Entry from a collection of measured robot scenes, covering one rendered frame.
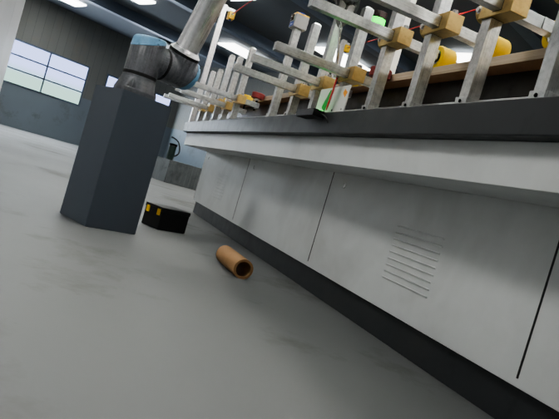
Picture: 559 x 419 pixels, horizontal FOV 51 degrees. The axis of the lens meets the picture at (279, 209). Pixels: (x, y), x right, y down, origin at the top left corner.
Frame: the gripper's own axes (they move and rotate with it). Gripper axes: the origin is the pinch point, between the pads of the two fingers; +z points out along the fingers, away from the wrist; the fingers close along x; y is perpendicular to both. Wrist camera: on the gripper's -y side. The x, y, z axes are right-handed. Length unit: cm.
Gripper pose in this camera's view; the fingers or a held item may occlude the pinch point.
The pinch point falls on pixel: (341, 23)
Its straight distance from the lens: 222.9
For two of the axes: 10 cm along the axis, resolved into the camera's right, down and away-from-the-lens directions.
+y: -3.3, -1.4, 9.3
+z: -2.9, 9.6, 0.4
